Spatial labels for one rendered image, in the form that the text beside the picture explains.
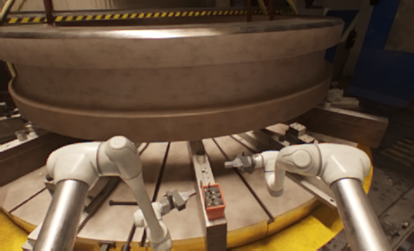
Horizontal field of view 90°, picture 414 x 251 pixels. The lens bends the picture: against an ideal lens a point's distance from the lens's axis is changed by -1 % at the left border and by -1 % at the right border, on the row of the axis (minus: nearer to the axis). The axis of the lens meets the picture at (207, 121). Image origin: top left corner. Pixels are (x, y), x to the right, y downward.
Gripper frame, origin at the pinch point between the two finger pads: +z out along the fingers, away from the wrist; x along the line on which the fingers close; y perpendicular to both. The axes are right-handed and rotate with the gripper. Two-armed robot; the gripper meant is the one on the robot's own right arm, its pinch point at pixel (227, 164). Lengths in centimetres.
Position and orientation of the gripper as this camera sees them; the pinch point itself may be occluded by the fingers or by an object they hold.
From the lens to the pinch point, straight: 140.0
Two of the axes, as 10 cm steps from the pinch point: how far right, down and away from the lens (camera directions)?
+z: -9.8, 1.0, -1.5
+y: -0.2, -8.8, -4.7
